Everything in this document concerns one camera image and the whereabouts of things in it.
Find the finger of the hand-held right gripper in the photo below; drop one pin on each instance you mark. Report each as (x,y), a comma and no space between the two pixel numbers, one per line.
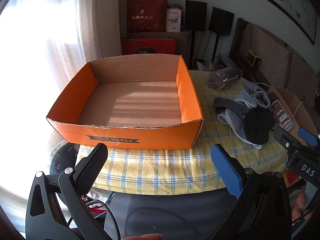
(282,135)
(308,135)

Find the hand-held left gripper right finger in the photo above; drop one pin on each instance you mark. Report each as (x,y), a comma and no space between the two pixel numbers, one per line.
(225,170)

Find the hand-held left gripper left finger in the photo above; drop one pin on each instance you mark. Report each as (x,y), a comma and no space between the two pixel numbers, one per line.
(92,165)

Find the brown label coffee jar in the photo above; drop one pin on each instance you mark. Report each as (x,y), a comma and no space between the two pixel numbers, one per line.
(281,115)

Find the orange cardboard box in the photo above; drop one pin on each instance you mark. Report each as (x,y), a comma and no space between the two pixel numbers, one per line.
(75,135)

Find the grey mesh pet vest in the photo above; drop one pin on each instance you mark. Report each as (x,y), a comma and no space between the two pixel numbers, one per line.
(242,97)

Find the grey knit sock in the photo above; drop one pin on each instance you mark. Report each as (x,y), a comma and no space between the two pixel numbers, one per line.
(225,103)

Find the clear jar of dried seeds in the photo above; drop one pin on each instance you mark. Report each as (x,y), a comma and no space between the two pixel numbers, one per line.
(225,76)

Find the person's right hand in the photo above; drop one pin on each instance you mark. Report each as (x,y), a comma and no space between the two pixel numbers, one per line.
(298,205)

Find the person's left hand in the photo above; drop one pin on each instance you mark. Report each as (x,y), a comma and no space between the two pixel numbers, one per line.
(147,237)

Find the yellow plaid tablecloth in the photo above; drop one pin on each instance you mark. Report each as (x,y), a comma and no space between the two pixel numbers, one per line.
(150,165)

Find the brown sofa cushion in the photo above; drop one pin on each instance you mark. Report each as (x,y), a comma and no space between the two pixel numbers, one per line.
(302,75)
(270,52)

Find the black office chair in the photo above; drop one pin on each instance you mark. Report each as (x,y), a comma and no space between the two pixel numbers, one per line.
(162,212)

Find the green alarm clock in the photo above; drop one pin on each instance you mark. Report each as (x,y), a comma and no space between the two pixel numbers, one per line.
(253,57)

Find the white box device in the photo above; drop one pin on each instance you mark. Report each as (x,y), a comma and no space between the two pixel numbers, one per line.
(225,60)

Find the white plastic bag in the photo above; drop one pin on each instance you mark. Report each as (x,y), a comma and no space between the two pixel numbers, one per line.
(203,66)

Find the dark wooden sofa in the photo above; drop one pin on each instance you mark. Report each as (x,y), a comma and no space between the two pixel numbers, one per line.
(240,37)

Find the black speaker stand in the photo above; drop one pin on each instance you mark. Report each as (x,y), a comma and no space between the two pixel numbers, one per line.
(217,45)
(193,47)

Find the black speaker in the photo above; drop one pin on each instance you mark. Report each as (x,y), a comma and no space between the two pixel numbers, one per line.
(221,21)
(196,15)

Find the red chocolate gift bag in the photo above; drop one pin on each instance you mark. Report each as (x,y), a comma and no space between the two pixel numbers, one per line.
(150,45)

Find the large brown cardboard box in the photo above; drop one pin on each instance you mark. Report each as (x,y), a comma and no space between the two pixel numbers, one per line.
(183,42)

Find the white sheer curtain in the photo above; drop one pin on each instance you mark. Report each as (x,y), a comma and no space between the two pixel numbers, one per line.
(62,17)

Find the white tissue roll pack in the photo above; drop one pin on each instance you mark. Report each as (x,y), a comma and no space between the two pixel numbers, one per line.
(173,20)

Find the red gift bag gold print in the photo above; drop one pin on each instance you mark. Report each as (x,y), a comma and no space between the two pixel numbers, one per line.
(147,10)

